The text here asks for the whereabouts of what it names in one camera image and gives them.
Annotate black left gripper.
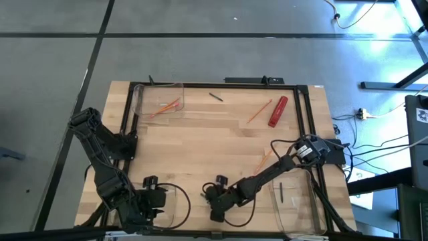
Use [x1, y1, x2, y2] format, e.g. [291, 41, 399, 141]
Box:
[116, 175, 167, 234]

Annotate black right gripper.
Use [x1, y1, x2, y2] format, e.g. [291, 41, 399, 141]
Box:
[200, 175, 245, 224]

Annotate orange pencil pink eraser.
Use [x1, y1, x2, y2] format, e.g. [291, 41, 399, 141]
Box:
[246, 98, 273, 125]
[253, 150, 274, 175]
[149, 96, 182, 118]
[159, 101, 181, 113]

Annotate clear plastic bin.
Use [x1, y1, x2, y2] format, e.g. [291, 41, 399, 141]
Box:
[133, 82, 186, 114]
[270, 169, 327, 235]
[107, 181, 177, 232]

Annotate white paper sheet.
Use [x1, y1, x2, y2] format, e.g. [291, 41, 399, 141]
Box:
[349, 167, 375, 210]

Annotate black beam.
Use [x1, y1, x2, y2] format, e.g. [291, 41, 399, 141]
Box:
[346, 167, 413, 196]

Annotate white power strip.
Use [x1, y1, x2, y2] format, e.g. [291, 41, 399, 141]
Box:
[356, 107, 372, 121]

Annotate dark grey case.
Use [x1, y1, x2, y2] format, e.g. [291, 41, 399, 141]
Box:
[397, 183, 428, 241]

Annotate black floor stand base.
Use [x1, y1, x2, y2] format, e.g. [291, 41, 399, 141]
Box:
[360, 62, 428, 91]

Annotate grey cabinet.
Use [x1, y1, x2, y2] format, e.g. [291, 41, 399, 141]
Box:
[404, 94, 428, 191]

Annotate black left wrist camera cable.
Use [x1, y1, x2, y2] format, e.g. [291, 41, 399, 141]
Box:
[148, 182, 192, 231]

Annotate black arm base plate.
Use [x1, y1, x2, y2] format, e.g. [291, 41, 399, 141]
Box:
[320, 138, 348, 165]
[108, 130, 138, 161]

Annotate black aluminium table frame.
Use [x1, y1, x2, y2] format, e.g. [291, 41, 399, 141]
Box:
[75, 81, 358, 235]

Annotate silver metal bracket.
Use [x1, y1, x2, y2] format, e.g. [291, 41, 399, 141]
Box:
[283, 234, 330, 241]

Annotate black bracket bar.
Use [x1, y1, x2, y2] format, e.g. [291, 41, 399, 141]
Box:
[224, 76, 285, 84]

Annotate yellow floor cable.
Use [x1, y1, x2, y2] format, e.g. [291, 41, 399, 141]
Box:
[322, 0, 379, 30]

